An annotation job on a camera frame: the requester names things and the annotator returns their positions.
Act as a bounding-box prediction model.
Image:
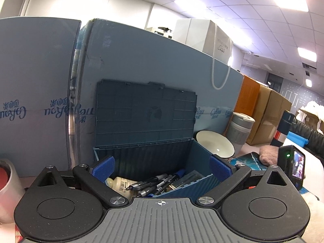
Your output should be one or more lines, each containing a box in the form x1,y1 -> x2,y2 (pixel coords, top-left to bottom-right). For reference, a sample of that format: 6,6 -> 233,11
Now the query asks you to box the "pink fuzzy cloth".
259,144 -> 279,165

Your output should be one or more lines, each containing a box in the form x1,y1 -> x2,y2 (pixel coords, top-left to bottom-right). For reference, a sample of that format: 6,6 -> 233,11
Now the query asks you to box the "printed colourful mat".
229,152 -> 262,171

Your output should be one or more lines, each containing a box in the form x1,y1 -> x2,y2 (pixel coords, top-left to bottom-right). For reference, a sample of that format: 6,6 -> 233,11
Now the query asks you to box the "large blue box with label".
0,17 -> 82,178

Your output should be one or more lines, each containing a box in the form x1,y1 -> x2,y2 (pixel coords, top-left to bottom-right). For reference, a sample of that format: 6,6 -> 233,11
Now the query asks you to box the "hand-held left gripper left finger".
32,156 -> 129,206

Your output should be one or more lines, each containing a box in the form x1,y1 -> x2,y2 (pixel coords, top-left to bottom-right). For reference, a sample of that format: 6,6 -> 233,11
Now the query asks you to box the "brown cardboard box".
247,84 -> 272,145
254,89 -> 293,146

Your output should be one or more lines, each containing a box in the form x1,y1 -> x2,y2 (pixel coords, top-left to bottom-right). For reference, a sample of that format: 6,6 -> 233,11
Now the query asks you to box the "blue cap marker pen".
172,169 -> 186,181

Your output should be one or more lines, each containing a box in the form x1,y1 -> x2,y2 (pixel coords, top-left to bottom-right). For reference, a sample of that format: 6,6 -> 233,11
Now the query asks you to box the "cream glue bottle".
106,177 -> 138,193

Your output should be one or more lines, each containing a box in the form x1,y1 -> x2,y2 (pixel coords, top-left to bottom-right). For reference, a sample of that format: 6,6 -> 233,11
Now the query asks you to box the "blue plastic item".
289,132 -> 310,148

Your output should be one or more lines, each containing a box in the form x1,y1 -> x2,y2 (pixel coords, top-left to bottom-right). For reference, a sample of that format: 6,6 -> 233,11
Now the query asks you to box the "white bowl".
196,130 -> 235,160

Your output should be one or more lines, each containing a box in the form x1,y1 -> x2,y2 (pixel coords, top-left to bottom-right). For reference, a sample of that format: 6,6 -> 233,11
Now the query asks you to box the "black sofa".
291,119 -> 324,162

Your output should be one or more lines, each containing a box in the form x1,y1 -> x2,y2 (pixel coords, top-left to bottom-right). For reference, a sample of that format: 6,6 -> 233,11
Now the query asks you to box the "white box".
173,18 -> 215,53

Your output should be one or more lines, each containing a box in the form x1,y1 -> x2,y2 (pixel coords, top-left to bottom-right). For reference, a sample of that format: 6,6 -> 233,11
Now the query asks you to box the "white paper bag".
202,20 -> 234,90

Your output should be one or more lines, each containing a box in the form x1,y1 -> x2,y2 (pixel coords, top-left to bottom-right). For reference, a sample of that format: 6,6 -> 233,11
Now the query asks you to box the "dark blue plastic storage box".
92,79 -> 237,199

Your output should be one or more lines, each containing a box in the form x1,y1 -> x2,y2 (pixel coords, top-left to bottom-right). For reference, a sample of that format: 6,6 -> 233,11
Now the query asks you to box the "large blue cardboard box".
68,18 -> 245,173

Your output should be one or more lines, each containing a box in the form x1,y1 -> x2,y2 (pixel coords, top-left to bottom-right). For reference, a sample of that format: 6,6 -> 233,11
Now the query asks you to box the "dark blue bottle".
272,111 -> 294,147

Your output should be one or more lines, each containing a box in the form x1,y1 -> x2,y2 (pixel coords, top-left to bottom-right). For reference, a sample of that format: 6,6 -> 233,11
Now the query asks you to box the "clear plastic case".
175,171 -> 212,189

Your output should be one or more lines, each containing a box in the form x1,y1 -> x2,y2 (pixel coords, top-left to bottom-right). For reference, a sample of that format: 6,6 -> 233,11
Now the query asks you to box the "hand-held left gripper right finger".
198,155 -> 296,206

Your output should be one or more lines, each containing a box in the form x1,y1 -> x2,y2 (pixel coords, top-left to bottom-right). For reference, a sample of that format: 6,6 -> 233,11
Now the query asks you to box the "grey and white cup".
226,112 -> 256,152

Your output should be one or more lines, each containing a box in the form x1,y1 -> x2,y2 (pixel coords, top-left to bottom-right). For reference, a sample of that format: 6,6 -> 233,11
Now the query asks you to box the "black marker pen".
138,180 -> 173,198
126,173 -> 169,191

